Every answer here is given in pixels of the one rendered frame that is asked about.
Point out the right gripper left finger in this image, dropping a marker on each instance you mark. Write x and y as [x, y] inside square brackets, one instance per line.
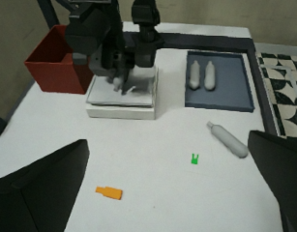
[40, 196]

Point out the white cylinder with narrow neck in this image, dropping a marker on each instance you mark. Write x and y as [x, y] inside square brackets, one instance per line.
[194, 75]
[209, 76]

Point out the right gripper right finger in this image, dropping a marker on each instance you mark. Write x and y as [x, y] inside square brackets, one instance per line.
[276, 159]

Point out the small green clip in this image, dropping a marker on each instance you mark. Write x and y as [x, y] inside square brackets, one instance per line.
[194, 161]

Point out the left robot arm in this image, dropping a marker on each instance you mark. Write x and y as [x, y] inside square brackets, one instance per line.
[93, 19]

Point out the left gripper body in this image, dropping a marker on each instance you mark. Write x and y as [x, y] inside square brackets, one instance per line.
[143, 56]

